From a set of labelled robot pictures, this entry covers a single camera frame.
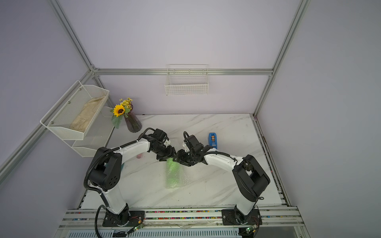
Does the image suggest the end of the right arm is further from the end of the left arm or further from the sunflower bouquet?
the sunflower bouquet

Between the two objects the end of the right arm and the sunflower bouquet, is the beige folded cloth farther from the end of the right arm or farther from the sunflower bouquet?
the end of the right arm

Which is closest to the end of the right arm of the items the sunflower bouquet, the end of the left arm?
the end of the left arm

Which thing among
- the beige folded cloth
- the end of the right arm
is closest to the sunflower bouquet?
the beige folded cloth

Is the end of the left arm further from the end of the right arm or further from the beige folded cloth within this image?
the beige folded cloth

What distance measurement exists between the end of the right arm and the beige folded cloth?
19.3 inches

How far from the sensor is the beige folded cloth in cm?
75

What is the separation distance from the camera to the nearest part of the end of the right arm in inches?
25.6
